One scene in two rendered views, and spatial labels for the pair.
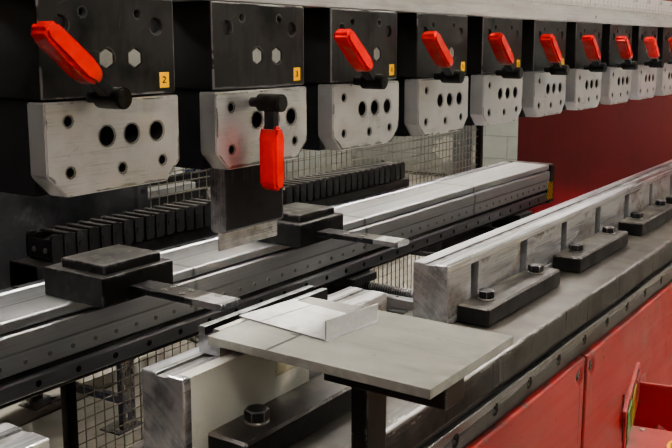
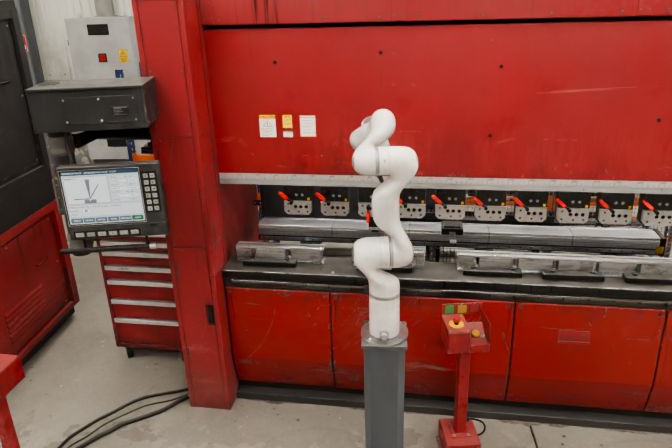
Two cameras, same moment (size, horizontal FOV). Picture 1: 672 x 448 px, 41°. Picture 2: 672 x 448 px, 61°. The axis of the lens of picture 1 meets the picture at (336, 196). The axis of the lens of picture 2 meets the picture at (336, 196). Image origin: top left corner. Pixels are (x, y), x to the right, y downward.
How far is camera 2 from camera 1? 2.61 m
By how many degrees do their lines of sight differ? 63
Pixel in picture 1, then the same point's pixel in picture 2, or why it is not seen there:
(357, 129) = (406, 214)
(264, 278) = (436, 238)
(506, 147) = not seen: outside the picture
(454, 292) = (462, 262)
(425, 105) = (439, 211)
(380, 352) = not seen: hidden behind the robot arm
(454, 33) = (457, 194)
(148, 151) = (341, 211)
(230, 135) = (362, 210)
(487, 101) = (478, 213)
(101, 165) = (331, 211)
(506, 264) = (501, 263)
